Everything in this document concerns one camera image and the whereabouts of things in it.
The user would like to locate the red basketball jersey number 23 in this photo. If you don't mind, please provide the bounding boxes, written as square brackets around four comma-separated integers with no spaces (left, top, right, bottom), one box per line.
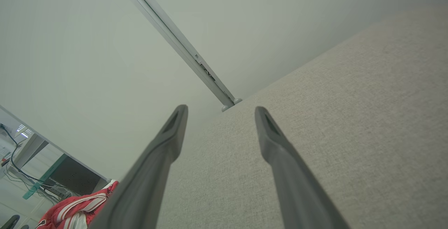
[36,179,119,229]

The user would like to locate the green strip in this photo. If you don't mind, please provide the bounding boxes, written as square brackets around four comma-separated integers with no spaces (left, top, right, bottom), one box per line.
[23,154,69,200]

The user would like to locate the black flat panel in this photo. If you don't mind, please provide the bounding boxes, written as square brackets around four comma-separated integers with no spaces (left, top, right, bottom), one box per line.
[49,156,105,196]

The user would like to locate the grey partition post with feet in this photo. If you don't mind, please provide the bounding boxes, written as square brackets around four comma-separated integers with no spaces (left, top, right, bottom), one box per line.
[114,0,243,112]

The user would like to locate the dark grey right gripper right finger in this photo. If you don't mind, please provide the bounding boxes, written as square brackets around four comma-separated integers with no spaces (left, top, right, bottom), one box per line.
[254,106,350,229]

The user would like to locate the grey desk leg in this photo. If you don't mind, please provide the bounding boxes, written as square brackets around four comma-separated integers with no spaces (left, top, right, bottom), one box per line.
[14,133,49,170]

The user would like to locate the black hanging cable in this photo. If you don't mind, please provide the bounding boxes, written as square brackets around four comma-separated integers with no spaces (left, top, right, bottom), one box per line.
[0,124,63,196]

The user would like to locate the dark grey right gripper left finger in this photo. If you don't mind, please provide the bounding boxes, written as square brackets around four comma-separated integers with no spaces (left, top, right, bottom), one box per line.
[89,105,189,229]

